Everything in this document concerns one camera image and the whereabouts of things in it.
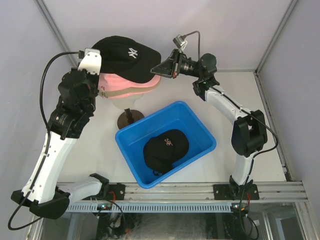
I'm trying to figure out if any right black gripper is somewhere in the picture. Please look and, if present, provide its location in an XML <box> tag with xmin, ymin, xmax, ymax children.
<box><xmin>151</xmin><ymin>48</ymin><xmax>204</xmax><ymax>79</ymax></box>

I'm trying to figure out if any dark cap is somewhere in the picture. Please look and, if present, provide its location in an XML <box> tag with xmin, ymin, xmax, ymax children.
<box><xmin>92</xmin><ymin>35</ymin><xmax>162</xmax><ymax>84</ymax></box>

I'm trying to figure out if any pink baseball cap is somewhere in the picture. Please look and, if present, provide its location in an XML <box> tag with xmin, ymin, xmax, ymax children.
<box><xmin>99</xmin><ymin>91</ymin><xmax>145</xmax><ymax>99</ymax></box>

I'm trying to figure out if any dark round wooden stand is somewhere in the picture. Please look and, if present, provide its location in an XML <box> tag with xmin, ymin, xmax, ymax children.
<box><xmin>117</xmin><ymin>108</ymin><xmax>145</xmax><ymax>130</ymax></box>

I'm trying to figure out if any blue plastic bin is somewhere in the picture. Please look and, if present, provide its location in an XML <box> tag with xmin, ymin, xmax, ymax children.
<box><xmin>115</xmin><ymin>101</ymin><xmax>217</xmax><ymax>189</ymax></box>

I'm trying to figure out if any beige cap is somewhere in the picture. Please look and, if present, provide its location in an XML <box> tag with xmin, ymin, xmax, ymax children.
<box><xmin>98</xmin><ymin>81</ymin><xmax>160</xmax><ymax>95</ymax></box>

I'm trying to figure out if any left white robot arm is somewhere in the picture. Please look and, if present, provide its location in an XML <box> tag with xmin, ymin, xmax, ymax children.
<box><xmin>11</xmin><ymin>69</ymin><xmax>110</xmax><ymax>220</ymax></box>

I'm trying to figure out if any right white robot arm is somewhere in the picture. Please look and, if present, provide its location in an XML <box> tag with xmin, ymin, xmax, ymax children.
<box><xmin>150</xmin><ymin>49</ymin><xmax>268</xmax><ymax>200</ymax></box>

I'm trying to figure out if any beige mannequin head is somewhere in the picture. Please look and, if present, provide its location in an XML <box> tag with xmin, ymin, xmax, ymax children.
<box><xmin>109</xmin><ymin>94</ymin><xmax>143</xmax><ymax>110</ymax></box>

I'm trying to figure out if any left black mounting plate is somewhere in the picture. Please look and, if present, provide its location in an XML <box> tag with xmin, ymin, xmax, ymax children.
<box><xmin>98</xmin><ymin>183</ymin><xmax>126</xmax><ymax>202</ymax></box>

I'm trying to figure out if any black mounting plate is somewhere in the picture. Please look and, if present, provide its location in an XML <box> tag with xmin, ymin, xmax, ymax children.
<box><xmin>98</xmin><ymin>183</ymin><xmax>126</xmax><ymax>202</ymax></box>
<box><xmin>213</xmin><ymin>183</ymin><xmax>260</xmax><ymax>200</ymax></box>

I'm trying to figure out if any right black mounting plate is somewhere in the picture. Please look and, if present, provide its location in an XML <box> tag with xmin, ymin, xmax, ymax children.
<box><xmin>213</xmin><ymin>183</ymin><xmax>260</xmax><ymax>200</ymax></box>

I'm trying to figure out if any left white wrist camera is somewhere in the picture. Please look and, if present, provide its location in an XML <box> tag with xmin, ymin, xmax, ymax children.
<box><xmin>77</xmin><ymin>48</ymin><xmax>102</xmax><ymax>76</ymax></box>

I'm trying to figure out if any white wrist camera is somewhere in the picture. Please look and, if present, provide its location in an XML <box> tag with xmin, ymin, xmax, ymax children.
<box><xmin>77</xmin><ymin>48</ymin><xmax>102</xmax><ymax>76</ymax></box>
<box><xmin>172</xmin><ymin>34</ymin><xmax>188</xmax><ymax>53</ymax></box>

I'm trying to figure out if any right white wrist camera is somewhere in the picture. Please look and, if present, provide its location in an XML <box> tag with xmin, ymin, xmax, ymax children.
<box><xmin>172</xmin><ymin>34</ymin><xmax>188</xmax><ymax>53</ymax></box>

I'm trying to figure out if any right black camera cable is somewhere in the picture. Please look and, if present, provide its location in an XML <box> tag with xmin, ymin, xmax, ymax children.
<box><xmin>183</xmin><ymin>30</ymin><xmax>279</xmax><ymax>213</ymax></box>

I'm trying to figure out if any black camera cable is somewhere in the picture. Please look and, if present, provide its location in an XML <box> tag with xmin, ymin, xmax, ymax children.
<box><xmin>7</xmin><ymin>51</ymin><xmax>81</xmax><ymax>231</ymax></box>
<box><xmin>183</xmin><ymin>30</ymin><xmax>279</xmax><ymax>213</ymax></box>

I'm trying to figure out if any aluminium mounting rail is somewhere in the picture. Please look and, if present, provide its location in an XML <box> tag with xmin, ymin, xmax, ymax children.
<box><xmin>122</xmin><ymin>181</ymin><xmax>308</xmax><ymax>203</ymax></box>

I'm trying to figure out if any perforated grey cable duct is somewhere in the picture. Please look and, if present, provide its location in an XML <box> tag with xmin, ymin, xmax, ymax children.
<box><xmin>66</xmin><ymin>202</ymin><xmax>232</xmax><ymax>213</ymax></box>

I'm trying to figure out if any left black camera cable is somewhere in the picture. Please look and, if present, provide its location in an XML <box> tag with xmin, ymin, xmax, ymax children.
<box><xmin>7</xmin><ymin>51</ymin><xmax>81</xmax><ymax>231</ymax></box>

